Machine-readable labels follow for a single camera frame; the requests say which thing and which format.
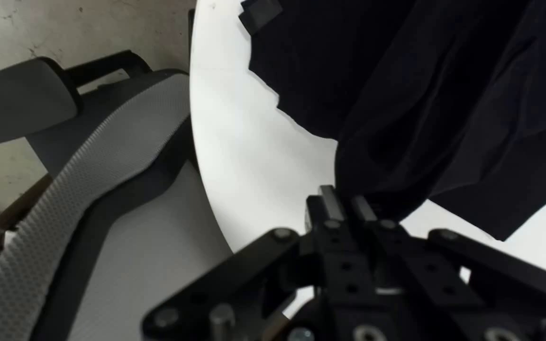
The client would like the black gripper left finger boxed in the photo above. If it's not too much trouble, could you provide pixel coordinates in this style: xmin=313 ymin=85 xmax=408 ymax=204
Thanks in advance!
xmin=141 ymin=184 xmax=384 ymax=341

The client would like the black shirt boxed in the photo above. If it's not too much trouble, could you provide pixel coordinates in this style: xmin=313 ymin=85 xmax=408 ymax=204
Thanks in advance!
xmin=241 ymin=0 xmax=546 ymax=242

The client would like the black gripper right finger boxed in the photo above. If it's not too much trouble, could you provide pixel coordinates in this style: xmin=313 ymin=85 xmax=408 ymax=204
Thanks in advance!
xmin=348 ymin=195 xmax=546 ymax=341

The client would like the grey mesh office chair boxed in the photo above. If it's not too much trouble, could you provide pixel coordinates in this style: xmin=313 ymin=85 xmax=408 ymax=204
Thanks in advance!
xmin=0 ymin=55 xmax=238 ymax=341

